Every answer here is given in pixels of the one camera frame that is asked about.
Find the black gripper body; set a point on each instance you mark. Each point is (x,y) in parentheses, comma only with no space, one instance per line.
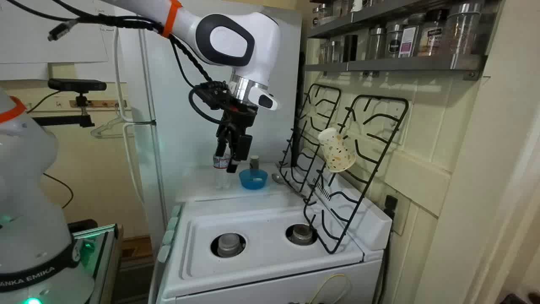
(237,121)

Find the small spice bottle grey cap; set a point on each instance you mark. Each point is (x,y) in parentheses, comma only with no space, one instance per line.
(254,164)

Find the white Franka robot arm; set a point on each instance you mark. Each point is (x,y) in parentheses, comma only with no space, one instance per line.
(28,186)

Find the clear plastic water bottle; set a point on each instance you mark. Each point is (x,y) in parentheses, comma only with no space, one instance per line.
(223,180)

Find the small metal spice tin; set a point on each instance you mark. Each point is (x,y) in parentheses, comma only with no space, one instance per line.
(375,43)

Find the white labelled spice jar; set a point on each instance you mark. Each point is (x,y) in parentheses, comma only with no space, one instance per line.
(407,41)

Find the dark labelled spice jar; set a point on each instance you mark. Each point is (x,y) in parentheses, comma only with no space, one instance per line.
(433,34)

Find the large glass spice jar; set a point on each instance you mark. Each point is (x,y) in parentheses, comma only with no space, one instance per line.
(466,28)

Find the blue plastic bowl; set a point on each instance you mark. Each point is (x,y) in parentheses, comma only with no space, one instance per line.
(254,180)

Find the small grey burner cap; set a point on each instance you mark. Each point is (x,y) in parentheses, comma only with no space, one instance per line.
(277,178)

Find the white refrigerator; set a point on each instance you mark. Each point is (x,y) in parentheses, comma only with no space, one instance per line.
(174,129)

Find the black stove grate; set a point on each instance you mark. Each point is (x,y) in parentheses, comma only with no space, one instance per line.
(315,121)
(372,141)

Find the round grey stove burner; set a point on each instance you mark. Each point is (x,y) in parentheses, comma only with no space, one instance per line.
(228,245)
(301,234)

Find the white gas stove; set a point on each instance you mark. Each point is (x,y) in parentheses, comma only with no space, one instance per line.
(264,264)

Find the robot control cart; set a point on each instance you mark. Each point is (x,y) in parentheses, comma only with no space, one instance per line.
(99,254)

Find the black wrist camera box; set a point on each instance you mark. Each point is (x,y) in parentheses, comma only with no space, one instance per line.
(213,93)

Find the black camera on stand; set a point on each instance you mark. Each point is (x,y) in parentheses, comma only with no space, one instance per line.
(77,87)

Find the grey wall spice shelf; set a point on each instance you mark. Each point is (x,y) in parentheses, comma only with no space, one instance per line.
(394,63)

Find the wall power outlet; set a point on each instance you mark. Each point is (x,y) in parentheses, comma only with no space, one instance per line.
(401,217)

